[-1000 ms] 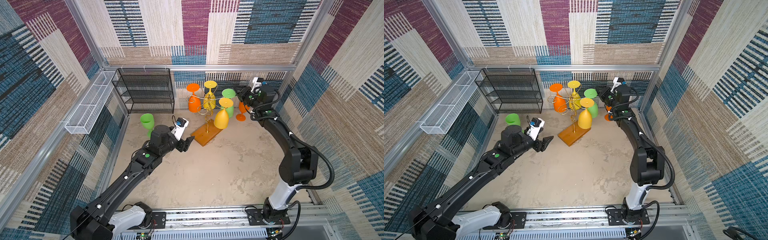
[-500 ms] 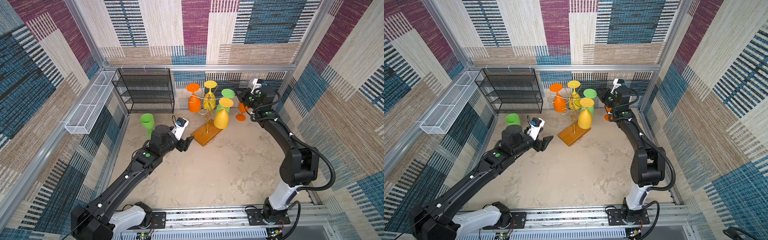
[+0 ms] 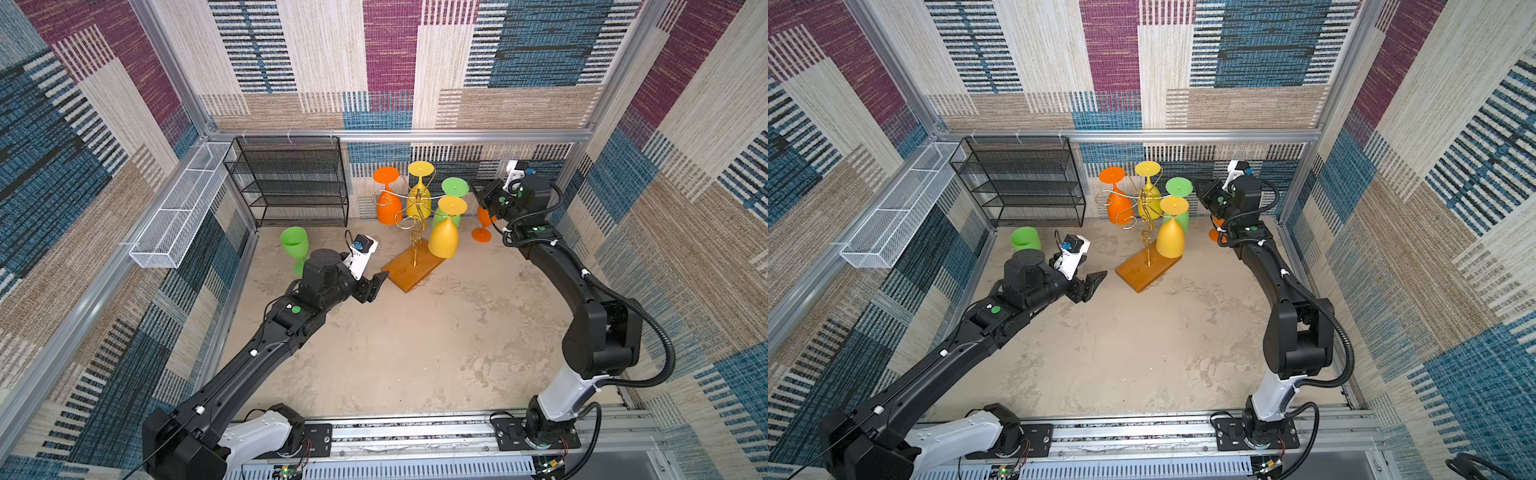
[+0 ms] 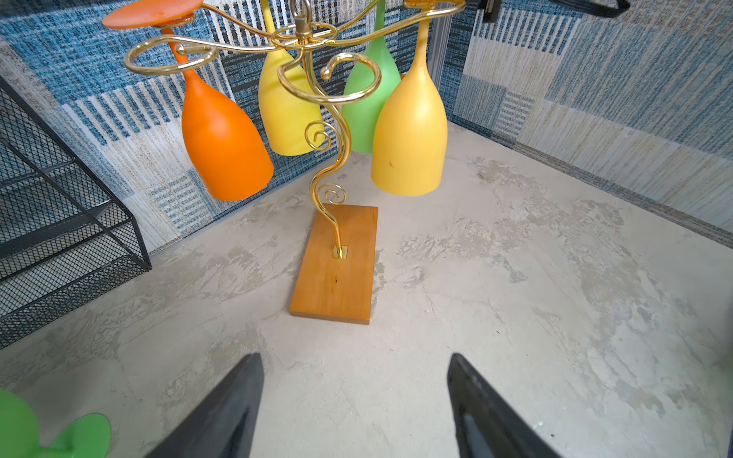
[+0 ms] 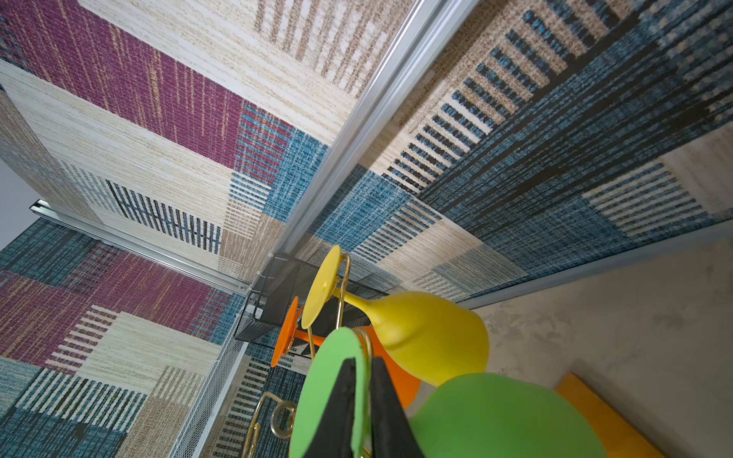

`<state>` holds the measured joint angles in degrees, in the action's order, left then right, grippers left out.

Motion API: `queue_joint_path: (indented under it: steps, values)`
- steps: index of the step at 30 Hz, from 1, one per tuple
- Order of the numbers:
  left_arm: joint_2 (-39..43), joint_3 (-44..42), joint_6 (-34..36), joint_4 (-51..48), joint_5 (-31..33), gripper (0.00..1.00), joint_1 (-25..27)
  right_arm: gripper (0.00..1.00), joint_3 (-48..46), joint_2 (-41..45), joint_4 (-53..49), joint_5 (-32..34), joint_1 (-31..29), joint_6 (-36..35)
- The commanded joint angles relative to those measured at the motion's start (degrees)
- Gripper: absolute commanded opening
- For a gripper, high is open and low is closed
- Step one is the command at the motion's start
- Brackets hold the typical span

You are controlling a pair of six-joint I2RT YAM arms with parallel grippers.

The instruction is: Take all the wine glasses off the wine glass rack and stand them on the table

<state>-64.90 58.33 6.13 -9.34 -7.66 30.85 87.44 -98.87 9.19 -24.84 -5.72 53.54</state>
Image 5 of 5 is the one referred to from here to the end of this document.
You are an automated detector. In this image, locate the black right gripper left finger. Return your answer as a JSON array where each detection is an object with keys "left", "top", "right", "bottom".
[{"left": 304, "top": 358, "right": 356, "bottom": 458}]

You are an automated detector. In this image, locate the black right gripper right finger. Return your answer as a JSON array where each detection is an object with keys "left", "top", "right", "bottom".
[{"left": 370, "top": 357, "right": 424, "bottom": 458}]

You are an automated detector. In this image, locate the green wine glass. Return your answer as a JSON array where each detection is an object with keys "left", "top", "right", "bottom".
[{"left": 289, "top": 327, "right": 607, "bottom": 457}]

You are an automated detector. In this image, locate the orange back wine glass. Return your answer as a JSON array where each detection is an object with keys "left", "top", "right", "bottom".
[{"left": 270, "top": 297, "right": 421, "bottom": 408}]

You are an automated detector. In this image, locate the yellow back wine glass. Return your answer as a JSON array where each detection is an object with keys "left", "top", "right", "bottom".
[{"left": 302, "top": 245, "right": 490, "bottom": 387}]

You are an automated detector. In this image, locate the black mesh shelf rack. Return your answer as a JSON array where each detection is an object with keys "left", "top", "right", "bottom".
[{"left": 235, "top": 253, "right": 400, "bottom": 342}]

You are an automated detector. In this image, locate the gold wire wine glass rack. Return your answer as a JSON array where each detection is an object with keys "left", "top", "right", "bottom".
[{"left": 239, "top": 251, "right": 669, "bottom": 458}]

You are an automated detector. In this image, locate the white mesh wall basket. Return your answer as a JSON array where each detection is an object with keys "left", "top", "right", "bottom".
[{"left": 169, "top": 334, "right": 247, "bottom": 458}]

